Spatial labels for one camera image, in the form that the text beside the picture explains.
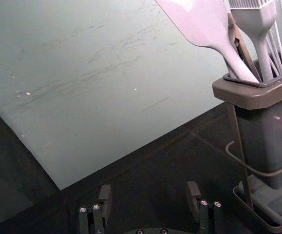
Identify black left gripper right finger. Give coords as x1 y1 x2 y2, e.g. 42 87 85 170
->
186 181 223 234

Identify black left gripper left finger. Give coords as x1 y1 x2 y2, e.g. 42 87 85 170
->
78 184 113 234

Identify black table cloth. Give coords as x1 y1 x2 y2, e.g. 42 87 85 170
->
0 99 282 234

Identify dark grey utensil holder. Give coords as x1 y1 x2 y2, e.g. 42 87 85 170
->
212 69 282 190

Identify steel kitchen tongs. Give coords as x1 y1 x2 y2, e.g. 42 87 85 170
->
227 13 263 81

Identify grey silicone spatula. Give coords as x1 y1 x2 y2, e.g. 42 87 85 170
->
154 0 260 83

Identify grey silicone basting brush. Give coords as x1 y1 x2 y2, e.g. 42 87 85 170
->
229 0 278 83

